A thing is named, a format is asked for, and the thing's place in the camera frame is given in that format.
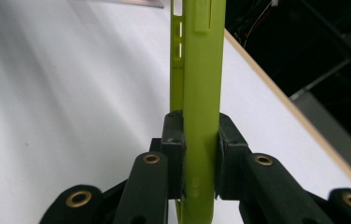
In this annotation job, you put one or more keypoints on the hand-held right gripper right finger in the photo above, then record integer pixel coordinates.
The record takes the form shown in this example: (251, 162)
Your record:
(231, 161)

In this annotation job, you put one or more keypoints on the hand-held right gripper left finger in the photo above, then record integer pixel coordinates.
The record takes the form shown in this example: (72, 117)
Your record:
(175, 155)

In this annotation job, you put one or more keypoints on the green clown phone case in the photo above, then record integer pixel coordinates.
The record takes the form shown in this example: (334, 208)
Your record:
(200, 93)

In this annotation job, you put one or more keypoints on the aluminium frame rail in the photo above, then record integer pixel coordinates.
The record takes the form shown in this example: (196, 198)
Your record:
(335, 133)

